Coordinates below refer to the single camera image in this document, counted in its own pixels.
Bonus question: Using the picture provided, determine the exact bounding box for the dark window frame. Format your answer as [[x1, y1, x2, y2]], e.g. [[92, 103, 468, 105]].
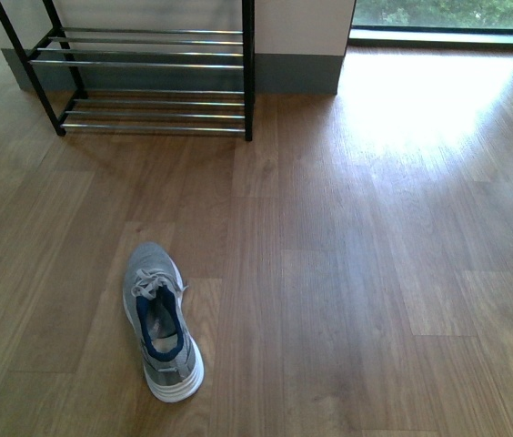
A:
[[349, 0, 513, 48]]

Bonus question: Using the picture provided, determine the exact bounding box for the black metal shoe rack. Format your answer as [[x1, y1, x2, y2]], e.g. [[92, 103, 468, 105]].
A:
[[0, 1, 256, 140]]

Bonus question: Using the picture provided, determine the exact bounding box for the grey sneaker white sole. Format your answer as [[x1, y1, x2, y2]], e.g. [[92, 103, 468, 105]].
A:
[[123, 242, 205, 403]]

